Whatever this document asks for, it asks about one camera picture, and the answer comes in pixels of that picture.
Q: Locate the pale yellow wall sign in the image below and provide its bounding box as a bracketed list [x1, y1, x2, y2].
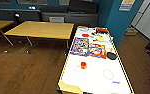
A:
[119, 0, 136, 12]

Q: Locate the red black game piece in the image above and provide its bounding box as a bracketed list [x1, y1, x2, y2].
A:
[96, 28, 109, 35]

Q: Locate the dark grey sofa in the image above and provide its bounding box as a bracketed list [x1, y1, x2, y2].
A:
[40, 0, 100, 28]
[0, 8, 42, 24]

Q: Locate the yellow white-topped game table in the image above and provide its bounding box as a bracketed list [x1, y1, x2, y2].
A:
[56, 25, 136, 94]

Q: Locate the black bowl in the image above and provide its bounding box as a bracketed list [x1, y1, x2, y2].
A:
[106, 52, 118, 61]

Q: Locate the orange cup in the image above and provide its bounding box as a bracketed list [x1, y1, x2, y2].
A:
[79, 61, 88, 70]

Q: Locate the cardboard box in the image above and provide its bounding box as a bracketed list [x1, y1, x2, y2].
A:
[125, 27, 138, 36]

